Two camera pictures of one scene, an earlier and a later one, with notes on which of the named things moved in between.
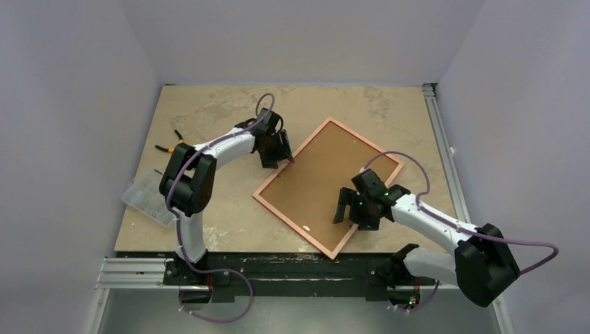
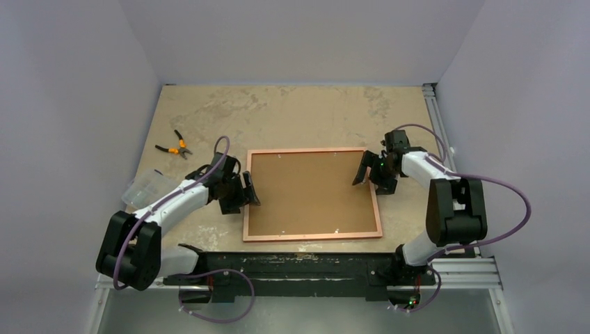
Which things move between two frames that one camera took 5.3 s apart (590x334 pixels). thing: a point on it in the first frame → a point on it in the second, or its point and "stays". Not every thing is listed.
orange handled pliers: x=170 y=149 stays
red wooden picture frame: x=353 y=229 → x=308 y=193
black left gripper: x=283 y=154 → x=245 y=195
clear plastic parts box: x=143 y=195 stays
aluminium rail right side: x=431 y=97 stays
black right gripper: x=358 y=210 → x=374 y=170
